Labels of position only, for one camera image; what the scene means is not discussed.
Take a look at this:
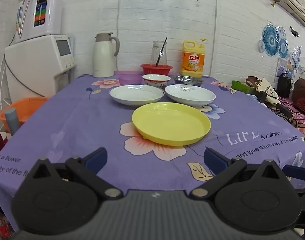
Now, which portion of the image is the brown bag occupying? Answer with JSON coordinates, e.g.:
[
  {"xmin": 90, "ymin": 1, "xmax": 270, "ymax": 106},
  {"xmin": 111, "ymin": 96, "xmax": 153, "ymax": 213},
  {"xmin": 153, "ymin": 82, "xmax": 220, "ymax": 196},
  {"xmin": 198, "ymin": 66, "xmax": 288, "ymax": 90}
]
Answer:
[{"xmin": 292, "ymin": 78, "xmax": 305, "ymax": 118}]

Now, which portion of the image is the clear glass jar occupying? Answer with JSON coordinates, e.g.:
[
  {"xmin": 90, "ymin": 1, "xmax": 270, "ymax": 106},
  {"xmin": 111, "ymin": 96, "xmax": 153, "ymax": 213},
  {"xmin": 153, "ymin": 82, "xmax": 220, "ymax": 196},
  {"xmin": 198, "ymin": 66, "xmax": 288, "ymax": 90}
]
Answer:
[{"xmin": 151, "ymin": 41, "xmax": 167, "ymax": 67}]

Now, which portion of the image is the grey cylindrical bottle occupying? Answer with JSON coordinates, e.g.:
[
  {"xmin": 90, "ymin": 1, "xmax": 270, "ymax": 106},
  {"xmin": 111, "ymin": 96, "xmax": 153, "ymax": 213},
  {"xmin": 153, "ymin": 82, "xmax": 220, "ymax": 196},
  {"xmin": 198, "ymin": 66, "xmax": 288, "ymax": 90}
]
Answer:
[{"xmin": 4, "ymin": 108, "xmax": 20, "ymax": 135}]

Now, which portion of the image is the green box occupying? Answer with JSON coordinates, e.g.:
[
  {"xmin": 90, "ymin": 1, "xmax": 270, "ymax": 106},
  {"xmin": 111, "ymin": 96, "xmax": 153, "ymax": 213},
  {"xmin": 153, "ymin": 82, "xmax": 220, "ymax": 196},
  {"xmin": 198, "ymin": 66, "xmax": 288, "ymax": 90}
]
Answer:
[{"xmin": 231, "ymin": 80, "xmax": 258, "ymax": 95}]

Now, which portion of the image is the white thermos jug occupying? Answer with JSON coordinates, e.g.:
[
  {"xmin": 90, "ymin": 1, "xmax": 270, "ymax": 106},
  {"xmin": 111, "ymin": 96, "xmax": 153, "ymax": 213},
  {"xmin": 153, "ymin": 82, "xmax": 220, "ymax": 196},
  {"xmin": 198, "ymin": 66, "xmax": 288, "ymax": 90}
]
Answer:
[{"xmin": 93, "ymin": 32, "xmax": 120, "ymax": 78}]

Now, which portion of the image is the black straw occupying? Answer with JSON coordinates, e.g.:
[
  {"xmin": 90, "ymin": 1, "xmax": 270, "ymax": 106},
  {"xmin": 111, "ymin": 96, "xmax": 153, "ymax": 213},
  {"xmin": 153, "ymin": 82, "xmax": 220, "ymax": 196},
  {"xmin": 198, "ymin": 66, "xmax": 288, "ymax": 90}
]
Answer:
[{"xmin": 155, "ymin": 37, "xmax": 168, "ymax": 68}]

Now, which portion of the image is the large blue paper fan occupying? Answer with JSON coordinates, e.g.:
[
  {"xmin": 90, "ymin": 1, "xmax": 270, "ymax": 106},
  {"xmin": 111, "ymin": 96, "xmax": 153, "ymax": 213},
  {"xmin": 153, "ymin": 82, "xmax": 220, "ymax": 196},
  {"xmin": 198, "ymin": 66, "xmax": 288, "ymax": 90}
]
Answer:
[{"xmin": 262, "ymin": 24, "xmax": 280, "ymax": 57}]

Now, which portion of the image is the yellow detergent bottle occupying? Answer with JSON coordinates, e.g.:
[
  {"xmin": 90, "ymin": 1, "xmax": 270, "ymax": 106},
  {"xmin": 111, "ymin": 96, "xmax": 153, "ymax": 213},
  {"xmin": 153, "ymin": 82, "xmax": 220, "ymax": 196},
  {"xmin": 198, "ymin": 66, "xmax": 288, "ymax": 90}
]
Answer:
[{"xmin": 180, "ymin": 39, "xmax": 208, "ymax": 79}]

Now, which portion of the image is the small blue paper fan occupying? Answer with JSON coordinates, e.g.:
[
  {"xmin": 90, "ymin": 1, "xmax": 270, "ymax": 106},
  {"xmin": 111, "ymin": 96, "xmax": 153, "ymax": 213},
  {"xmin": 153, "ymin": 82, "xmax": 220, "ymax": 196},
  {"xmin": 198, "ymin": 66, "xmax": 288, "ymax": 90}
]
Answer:
[{"xmin": 278, "ymin": 38, "xmax": 289, "ymax": 59}]

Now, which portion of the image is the purple plastic bowl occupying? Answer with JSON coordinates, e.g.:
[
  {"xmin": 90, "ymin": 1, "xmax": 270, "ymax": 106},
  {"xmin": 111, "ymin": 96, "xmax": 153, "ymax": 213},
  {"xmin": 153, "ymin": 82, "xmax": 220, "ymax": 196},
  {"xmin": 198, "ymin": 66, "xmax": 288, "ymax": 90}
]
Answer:
[{"xmin": 118, "ymin": 74, "xmax": 143, "ymax": 86}]

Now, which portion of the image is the orange plastic basin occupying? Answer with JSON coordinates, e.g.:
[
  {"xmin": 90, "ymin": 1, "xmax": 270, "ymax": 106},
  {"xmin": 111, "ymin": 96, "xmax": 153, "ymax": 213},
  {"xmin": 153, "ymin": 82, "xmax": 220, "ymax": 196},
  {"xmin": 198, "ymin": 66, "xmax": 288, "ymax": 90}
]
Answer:
[{"xmin": 0, "ymin": 97, "xmax": 49, "ymax": 133}]

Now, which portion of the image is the red plastic colander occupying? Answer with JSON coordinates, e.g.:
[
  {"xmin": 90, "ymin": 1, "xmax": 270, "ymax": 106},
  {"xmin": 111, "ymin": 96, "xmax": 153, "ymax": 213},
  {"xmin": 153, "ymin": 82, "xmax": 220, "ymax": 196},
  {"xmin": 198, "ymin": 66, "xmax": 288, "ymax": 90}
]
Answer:
[{"xmin": 140, "ymin": 64, "xmax": 173, "ymax": 77}]

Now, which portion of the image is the yellow plastic plate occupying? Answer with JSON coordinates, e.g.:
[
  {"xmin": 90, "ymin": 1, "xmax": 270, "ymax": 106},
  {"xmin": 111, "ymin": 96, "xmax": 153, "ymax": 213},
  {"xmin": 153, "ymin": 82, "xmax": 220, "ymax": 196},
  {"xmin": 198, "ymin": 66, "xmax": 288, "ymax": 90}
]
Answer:
[{"xmin": 132, "ymin": 102, "xmax": 211, "ymax": 146}]

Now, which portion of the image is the white hanging cable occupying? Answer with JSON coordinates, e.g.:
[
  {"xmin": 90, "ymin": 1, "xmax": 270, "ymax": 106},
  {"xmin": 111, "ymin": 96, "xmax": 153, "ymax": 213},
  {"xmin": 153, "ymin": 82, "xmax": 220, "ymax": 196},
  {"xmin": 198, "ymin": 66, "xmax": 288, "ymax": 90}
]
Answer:
[{"xmin": 116, "ymin": 0, "xmax": 123, "ymax": 72}]

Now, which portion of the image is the purple floral tablecloth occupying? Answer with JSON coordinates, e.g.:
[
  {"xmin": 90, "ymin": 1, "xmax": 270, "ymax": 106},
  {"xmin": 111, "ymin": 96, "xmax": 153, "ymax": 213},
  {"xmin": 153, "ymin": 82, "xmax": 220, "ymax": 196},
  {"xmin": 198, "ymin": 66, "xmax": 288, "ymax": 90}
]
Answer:
[{"xmin": 0, "ymin": 74, "xmax": 305, "ymax": 232}]

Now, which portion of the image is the white vertical pipe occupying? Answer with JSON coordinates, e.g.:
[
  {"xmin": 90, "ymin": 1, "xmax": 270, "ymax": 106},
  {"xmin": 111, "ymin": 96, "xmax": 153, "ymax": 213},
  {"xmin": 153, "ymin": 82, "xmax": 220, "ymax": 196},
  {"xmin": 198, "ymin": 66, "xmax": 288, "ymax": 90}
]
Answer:
[{"xmin": 209, "ymin": 0, "xmax": 219, "ymax": 77}]

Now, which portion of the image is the black power adapter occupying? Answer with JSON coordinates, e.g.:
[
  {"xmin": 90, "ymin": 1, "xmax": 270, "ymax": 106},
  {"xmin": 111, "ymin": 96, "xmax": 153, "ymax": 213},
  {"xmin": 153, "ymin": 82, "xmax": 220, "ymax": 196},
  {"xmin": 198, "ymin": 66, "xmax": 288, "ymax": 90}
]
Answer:
[{"xmin": 257, "ymin": 91, "xmax": 293, "ymax": 118}]

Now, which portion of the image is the white water purifier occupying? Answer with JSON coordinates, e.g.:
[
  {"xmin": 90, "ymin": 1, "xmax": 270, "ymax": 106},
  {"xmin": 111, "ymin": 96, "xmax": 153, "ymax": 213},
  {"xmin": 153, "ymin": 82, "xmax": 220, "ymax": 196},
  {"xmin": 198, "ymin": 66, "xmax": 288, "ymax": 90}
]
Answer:
[{"xmin": 15, "ymin": 0, "xmax": 63, "ymax": 43}]

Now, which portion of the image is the patterned ceramic bowl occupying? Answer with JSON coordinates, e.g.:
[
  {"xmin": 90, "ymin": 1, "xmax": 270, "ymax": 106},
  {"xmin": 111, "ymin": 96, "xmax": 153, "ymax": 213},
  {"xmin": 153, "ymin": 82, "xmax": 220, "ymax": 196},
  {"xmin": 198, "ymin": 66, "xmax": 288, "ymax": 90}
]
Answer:
[{"xmin": 142, "ymin": 74, "xmax": 171, "ymax": 89}]

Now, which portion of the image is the white plate small flower print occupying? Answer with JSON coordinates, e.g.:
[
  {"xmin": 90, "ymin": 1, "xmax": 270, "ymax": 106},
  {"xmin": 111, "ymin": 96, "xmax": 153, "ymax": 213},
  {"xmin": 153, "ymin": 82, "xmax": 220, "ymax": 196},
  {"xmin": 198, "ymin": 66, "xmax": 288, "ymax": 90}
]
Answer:
[{"xmin": 164, "ymin": 84, "xmax": 216, "ymax": 107}]

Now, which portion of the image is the plain white plate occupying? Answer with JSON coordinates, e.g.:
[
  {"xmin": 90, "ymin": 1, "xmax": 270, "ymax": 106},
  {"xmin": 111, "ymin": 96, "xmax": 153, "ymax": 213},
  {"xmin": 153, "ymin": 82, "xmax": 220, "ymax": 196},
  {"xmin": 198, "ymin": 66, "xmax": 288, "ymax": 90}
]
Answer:
[{"xmin": 109, "ymin": 84, "xmax": 165, "ymax": 106}]

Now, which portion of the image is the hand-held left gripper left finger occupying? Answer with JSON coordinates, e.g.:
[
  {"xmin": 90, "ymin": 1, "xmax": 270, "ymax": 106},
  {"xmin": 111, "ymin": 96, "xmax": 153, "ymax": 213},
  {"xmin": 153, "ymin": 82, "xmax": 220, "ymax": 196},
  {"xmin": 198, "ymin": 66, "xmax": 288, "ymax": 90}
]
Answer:
[{"xmin": 25, "ymin": 147, "xmax": 123, "ymax": 201}]

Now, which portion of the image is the metal bowl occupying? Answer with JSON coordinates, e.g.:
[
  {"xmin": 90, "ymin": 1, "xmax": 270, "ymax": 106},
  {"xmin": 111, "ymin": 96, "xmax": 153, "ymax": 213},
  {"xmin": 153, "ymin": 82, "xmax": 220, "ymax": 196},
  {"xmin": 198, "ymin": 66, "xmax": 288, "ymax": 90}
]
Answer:
[{"xmin": 173, "ymin": 75, "xmax": 204, "ymax": 85}]

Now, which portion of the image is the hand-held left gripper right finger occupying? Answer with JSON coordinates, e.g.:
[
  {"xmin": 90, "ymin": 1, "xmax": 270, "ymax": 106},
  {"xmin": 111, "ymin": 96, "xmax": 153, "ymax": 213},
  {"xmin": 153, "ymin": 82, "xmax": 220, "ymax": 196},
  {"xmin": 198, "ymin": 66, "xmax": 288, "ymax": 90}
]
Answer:
[{"xmin": 189, "ymin": 148, "xmax": 287, "ymax": 201}]

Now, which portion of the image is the beige tote bag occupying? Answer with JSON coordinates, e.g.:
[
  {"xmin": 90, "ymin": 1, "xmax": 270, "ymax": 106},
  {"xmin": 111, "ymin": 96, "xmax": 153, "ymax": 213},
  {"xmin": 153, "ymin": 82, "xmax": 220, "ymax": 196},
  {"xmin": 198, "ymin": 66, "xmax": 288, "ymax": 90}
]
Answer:
[{"xmin": 246, "ymin": 76, "xmax": 281, "ymax": 104}]

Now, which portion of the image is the white water dispenser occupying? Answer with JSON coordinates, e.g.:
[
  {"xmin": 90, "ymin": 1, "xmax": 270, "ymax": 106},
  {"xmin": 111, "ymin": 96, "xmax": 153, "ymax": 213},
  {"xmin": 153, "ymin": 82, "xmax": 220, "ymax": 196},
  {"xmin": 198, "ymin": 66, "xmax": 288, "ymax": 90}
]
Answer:
[{"xmin": 4, "ymin": 34, "xmax": 77, "ymax": 105}]

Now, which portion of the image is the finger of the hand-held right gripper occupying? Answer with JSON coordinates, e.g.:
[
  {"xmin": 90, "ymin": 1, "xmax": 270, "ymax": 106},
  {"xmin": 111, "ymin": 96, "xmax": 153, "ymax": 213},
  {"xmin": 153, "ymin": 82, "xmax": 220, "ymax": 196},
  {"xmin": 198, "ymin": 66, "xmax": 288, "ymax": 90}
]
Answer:
[{"xmin": 283, "ymin": 164, "xmax": 305, "ymax": 181}]

